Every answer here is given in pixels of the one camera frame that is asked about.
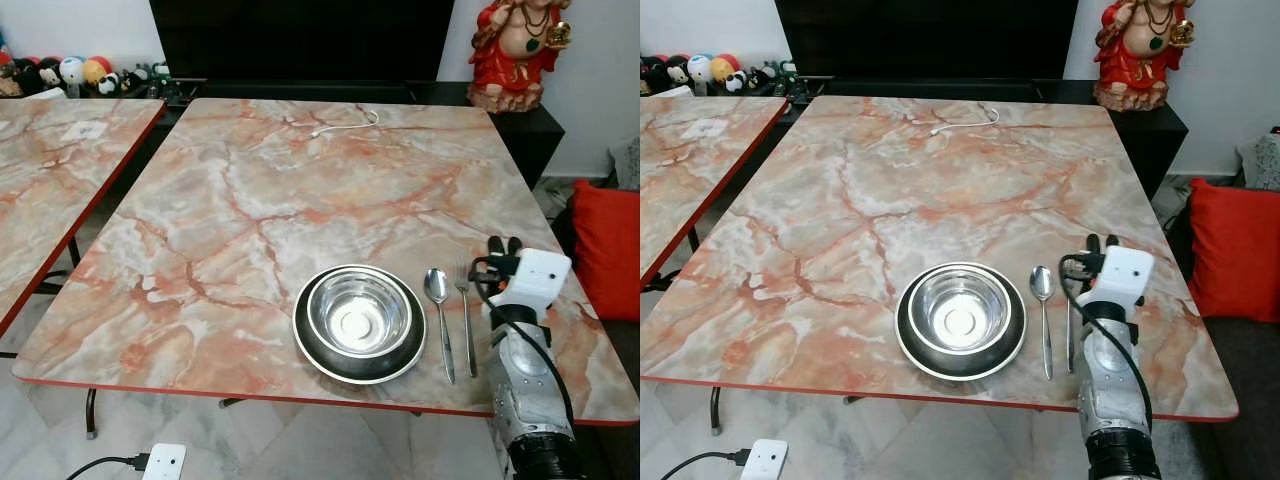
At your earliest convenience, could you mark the steel spoon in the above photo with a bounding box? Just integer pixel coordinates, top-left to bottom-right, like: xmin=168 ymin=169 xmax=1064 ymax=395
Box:
xmin=424 ymin=268 xmax=456 ymax=385
xmin=1030 ymin=266 xmax=1057 ymax=381

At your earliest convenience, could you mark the steel fork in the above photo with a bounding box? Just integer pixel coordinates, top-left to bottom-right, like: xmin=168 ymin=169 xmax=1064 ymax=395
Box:
xmin=1062 ymin=282 xmax=1077 ymax=375
xmin=455 ymin=262 xmax=478 ymax=379

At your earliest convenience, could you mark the red cushion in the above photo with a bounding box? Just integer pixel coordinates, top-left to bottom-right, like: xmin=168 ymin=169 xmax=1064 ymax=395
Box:
xmin=1188 ymin=178 xmax=1280 ymax=324
xmin=572 ymin=180 xmax=641 ymax=322

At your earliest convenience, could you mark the stainless steel bowl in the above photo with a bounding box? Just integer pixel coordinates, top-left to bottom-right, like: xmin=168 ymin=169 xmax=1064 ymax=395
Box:
xmin=907 ymin=267 xmax=1013 ymax=356
xmin=305 ymin=268 xmax=413 ymax=359

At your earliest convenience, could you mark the grey speckled cushion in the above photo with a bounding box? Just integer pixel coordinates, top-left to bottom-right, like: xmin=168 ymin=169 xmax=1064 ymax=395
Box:
xmin=1238 ymin=130 xmax=1280 ymax=191
xmin=610 ymin=135 xmax=641 ymax=191

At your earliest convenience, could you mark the dark round plate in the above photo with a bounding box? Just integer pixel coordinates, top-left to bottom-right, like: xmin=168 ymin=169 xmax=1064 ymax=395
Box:
xmin=895 ymin=262 xmax=1028 ymax=383
xmin=292 ymin=264 xmax=428 ymax=386

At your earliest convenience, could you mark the dark grey sofa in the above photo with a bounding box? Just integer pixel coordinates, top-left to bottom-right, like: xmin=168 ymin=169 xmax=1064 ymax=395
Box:
xmin=598 ymin=318 xmax=641 ymax=480
xmin=1160 ymin=205 xmax=1280 ymax=480

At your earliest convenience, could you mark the red laughing Buddha statue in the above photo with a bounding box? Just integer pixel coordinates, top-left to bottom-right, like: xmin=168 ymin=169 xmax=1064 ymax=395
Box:
xmin=467 ymin=0 xmax=573 ymax=113
xmin=1093 ymin=0 xmax=1196 ymax=112

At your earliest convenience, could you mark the marble top side table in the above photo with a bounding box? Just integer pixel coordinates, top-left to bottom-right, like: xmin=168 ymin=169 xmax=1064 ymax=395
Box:
xmin=640 ymin=95 xmax=789 ymax=287
xmin=0 ymin=97 xmax=167 ymax=337

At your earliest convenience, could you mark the black plush toy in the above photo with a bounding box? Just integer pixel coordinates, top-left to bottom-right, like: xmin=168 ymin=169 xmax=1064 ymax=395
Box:
xmin=14 ymin=57 xmax=63 ymax=97
xmin=643 ymin=55 xmax=689 ymax=94

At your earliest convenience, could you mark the marble top dining table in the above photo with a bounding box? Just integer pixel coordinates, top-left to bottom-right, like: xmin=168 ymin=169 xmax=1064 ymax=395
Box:
xmin=640 ymin=95 xmax=1239 ymax=437
xmin=12 ymin=97 xmax=641 ymax=441

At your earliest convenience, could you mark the black television screen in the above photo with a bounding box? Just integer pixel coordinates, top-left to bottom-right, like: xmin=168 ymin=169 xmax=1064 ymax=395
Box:
xmin=148 ymin=0 xmax=457 ymax=84
xmin=775 ymin=0 xmax=1081 ymax=82

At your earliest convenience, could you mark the white power adapter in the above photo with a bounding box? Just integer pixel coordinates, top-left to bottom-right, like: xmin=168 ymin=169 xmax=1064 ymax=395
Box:
xmin=142 ymin=443 xmax=188 ymax=480
xmin=740 ymin=439 xmax=789 ymax=480

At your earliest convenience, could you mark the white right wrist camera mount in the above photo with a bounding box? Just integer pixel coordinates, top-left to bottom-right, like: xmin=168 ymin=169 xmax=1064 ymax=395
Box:
xmin=487 ymin=250 xmax=573 ymax=323
xmin=1090 ymin=246 xmax=1157 ymax=321

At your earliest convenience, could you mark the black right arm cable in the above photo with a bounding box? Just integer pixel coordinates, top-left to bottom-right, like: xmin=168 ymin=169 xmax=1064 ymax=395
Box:
xmin=469 ymin=257 xmax=578 ymax=433
xmin=1059 ymin=254 xmax=1154 ymax=433

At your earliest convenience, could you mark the white charging cable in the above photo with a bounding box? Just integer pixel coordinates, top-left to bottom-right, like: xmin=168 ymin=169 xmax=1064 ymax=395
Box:
xmin=310 ymin=108 xmax=381 ymax=139
xmin=930 ymin=104 xmax=1000 ymax=137

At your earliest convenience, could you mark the black power cable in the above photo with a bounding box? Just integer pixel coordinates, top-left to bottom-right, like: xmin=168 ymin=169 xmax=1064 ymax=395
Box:
xmin=660 ymin=450 xmax=751 ymax=480
xmin=66 ymin=454 xmax=151 ymax=480

